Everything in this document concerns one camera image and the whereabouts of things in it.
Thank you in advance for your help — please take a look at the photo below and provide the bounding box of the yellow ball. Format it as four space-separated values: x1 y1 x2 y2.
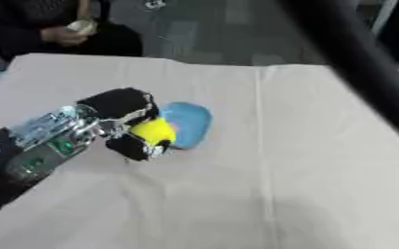
129 116 179 148

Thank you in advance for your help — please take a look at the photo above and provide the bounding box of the person's hand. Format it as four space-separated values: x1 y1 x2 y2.
39 25 91 47

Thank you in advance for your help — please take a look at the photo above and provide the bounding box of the person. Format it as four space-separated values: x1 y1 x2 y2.
0 0 145 62

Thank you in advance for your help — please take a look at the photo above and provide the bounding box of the black diagonal pole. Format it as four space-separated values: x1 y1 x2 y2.
275 0 399 147

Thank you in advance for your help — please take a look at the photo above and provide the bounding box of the white object in hand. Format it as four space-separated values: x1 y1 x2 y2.
64 18 99 37

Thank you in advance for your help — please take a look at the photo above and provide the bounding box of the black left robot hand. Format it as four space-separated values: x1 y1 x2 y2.
75 87 174 162

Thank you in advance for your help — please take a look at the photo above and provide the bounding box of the blue round plush toy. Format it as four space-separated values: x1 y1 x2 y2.
157 101 215 151

